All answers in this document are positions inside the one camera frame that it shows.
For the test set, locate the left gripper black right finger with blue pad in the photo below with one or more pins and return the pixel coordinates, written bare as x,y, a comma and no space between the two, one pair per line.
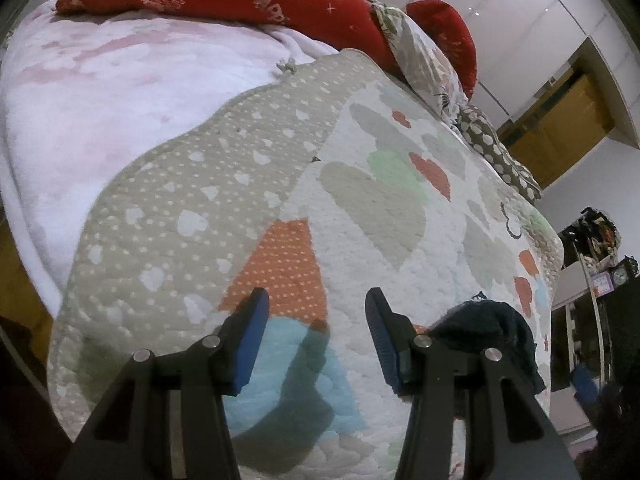
396,340

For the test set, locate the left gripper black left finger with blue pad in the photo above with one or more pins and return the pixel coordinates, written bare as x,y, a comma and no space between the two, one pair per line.
163,416

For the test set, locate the dark navy striped-lined pants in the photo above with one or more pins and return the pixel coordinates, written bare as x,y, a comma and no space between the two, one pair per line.
480,366

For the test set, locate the cluttered white shelf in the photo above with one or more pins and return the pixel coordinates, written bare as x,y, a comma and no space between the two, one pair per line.
595,316

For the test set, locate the heart-patterned quilted bedspread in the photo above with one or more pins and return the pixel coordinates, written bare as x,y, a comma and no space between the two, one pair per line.
329,182

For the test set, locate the wooden door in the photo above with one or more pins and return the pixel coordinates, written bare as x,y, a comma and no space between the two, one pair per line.
561,127

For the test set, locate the floral white pillow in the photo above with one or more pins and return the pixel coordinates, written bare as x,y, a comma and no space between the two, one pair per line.
425,67

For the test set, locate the pink white fleece blanket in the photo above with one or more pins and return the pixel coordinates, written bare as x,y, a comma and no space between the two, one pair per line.
82,96

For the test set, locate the white glossy wardrobe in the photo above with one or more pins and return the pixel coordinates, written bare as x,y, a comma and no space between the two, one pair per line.
522,44

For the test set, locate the red plush blanket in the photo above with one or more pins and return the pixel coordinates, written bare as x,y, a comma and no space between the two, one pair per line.
260,5

